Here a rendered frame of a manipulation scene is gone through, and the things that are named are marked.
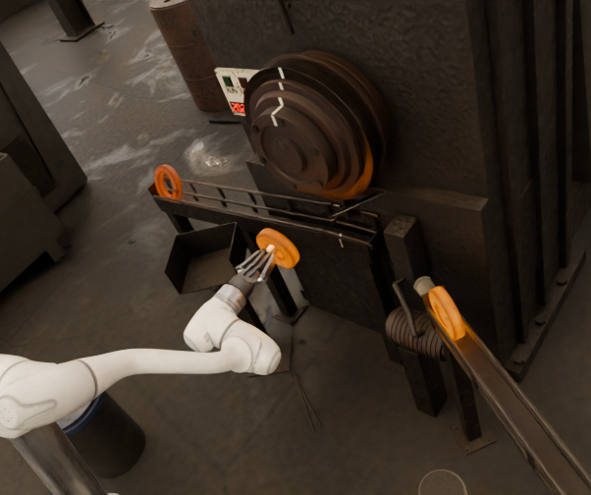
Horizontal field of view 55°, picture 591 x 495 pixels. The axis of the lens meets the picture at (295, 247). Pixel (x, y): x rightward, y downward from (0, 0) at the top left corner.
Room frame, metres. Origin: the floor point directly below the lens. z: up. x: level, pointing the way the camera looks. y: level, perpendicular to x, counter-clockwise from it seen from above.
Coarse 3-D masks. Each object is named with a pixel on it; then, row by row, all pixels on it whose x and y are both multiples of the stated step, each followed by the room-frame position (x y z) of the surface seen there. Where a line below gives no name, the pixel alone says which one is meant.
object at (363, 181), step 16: (272, 64) 1.57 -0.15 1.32; (288, 64) 1.49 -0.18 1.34; (304, 64) 1.46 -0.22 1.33; (256, 80) 1.56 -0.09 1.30; (304, 80) 1.41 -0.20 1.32; (320, 80) 1.38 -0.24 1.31; (336, 80) 1.39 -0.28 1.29; (336, 96) 1.34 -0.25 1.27; (352, 96) 1.35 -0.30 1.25; (352, 112) 1.31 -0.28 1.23; (368, 112) 1.34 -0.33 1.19; (352, 128) 1.31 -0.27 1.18; (368, 128) 1.31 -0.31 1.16; (368, 144) 1.28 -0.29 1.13; (368, 160) 1.30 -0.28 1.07; (368, 176) 1.31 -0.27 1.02; (352, 192) 1.37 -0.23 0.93
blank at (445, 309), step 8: (440, 288) 1.03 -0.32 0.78; (432, 296) 1.03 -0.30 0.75; (440, 296) 1.00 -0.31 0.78; (448, 296) 0.99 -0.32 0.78; (432, 304) 1.05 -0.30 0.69; (440, 304) 0.98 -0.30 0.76; (448, 304) 0.96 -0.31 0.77; (440, 312) 1.02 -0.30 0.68; (448, 312) 0.95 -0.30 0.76; (456, 312) 0.94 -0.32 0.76; (440, 320) 1.01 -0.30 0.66; (448, 320) 0.95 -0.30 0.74; (456, 320) 0.93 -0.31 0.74; (448, 328) 0.96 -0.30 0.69; (456, 328) 0.92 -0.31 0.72; (464, 328) 0.92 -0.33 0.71; (456, 336) 0.92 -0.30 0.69
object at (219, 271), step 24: (192, 240) 1.85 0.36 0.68; (216, 240) 1.82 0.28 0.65; (240, 240) 1.74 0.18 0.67; (168, 264) 1.72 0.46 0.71; (192, 264) 1.82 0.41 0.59; (216, 264) 1.74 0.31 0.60; (192, 288) 1.68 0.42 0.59; (240, 312) 1.70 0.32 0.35; (288, 336) 1.78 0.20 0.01; (288, 360) 1.65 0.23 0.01
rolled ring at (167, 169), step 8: (160, 168) 2.41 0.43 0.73; (168, 168) 2.37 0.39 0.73; (160, 176) 2.44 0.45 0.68; (168, 176) 2.36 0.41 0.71; (176, 176) 2.34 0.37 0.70; (160, 184) 2.43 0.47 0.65; (176, 184) 2.31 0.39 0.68; (160, 192) 2.41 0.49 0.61; (168, 192) 2.40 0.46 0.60; (176, 192) 2.31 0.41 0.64
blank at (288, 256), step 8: (264, 232) 1.41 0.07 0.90; (272, 232) 1.40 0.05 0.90; (256, 240) 1.45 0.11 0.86; (264, 240) 1.41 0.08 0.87; (272, 240) 1.38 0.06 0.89; (280, 240) 1.36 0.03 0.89; (288, 240) 1.36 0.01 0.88; (280, 248) 1.36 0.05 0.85; (288, 248) 1.34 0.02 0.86; (280, 256) 1.40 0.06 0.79; (288, 256) 1.35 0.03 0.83; (296, 256) 1.35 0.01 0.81; (280, 264) 1.40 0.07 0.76; (288, 264) 1.37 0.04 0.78
